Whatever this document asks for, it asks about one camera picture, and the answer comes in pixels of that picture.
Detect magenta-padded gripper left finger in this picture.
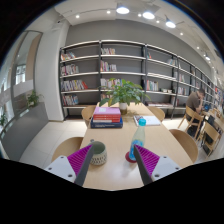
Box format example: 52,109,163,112
44,143,96,187

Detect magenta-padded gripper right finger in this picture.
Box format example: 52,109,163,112
133,144,183,186

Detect clear bottle with blue cap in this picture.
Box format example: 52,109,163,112
128,117,147,162

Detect round-backed wooden chair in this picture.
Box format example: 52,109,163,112
51,136,84,163
147,105,166,123
81,105,98,128
168,128,200,164

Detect grey spotted ceramic cup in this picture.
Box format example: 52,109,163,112
89,139,108,167

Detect white open booklet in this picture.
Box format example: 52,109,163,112
133,114,162,127

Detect group of slatted wooden chairs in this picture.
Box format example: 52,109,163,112
177,105,223,156

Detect dark blue book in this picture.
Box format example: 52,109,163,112
90,117,124,129

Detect red book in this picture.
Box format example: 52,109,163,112
92,113,122,124

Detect person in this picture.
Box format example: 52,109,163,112
185,88,207,129

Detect pink book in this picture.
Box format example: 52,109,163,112
93,105,122,116

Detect small green ledge plant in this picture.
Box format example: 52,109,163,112
25,90,44,108

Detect green potted table plant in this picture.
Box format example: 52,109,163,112
98,78,151,116

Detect grey shelf unit with books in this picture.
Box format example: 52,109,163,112
59,39,224,120

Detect group of ceiling lights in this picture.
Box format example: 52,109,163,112
74,4,213,63

